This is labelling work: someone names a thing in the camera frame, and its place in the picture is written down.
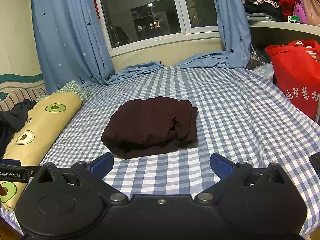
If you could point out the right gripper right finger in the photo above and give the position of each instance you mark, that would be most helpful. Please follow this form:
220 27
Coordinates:
226 169

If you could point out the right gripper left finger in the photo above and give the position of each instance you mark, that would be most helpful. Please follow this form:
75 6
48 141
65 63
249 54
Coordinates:
97 169

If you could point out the dark maroon printed t-shirt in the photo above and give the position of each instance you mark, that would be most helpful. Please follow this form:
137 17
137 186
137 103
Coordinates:
160 125

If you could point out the white shelf with clothes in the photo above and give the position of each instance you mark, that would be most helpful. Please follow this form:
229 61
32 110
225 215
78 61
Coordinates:
268 22

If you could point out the dark garment beside pillow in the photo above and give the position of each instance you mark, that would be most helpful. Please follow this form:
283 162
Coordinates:
12 122

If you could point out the blue white checkered bedsheet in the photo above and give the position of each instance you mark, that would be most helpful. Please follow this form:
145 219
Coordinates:
241 115

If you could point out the yellow avocado print pillow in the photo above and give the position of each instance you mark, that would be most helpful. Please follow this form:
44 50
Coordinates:
45 122

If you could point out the striped headboard cushion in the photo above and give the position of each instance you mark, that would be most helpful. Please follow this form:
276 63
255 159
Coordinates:
10 99

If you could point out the green checkered pillow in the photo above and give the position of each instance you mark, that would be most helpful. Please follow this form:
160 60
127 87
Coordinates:
75 89

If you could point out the red tote bag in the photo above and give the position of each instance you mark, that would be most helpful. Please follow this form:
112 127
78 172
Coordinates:
296 68

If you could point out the blue star curtain left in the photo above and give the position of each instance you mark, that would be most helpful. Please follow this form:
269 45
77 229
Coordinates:
71 47

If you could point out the blue star curtain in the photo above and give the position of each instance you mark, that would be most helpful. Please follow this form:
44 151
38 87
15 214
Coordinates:
235 35
71 47

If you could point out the blue star curtain right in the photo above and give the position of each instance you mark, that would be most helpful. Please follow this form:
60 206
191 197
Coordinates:
235 35

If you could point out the white framed window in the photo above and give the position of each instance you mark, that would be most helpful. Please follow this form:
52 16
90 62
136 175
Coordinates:
131 25

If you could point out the pink handbag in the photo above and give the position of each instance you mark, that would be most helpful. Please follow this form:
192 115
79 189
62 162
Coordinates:
307 11

